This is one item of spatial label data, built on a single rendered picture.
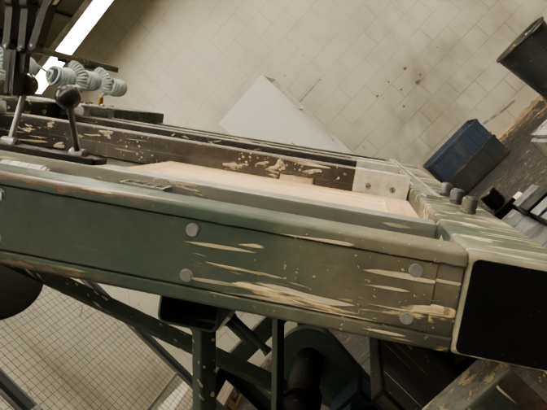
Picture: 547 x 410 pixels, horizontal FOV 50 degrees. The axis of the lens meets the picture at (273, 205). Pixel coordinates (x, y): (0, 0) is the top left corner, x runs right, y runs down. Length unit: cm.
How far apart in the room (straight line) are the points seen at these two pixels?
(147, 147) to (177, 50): 549
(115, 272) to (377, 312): 30
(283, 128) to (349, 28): 180
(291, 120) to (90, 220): 450
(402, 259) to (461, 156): 488
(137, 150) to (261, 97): 378
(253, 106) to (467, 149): 195
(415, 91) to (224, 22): 222
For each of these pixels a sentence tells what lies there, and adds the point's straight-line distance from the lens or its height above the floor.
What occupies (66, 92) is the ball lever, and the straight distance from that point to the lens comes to 92.
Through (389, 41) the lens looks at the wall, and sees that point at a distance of 652.
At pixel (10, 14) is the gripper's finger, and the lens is 105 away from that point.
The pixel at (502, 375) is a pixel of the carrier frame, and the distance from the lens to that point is 69.
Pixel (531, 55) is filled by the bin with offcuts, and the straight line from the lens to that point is 551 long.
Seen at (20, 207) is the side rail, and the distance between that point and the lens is 73.
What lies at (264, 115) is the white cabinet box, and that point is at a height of 179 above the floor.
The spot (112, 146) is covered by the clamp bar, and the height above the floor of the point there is 149.
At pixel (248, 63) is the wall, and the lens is 666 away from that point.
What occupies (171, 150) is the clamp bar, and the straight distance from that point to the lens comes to 142.
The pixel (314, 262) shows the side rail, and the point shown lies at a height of 101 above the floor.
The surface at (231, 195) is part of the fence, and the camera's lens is 89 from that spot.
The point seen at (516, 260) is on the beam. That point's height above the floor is 87.
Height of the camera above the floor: 107
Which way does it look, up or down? 1 degrees up
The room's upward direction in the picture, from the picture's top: 46 degrees counter-clockwise
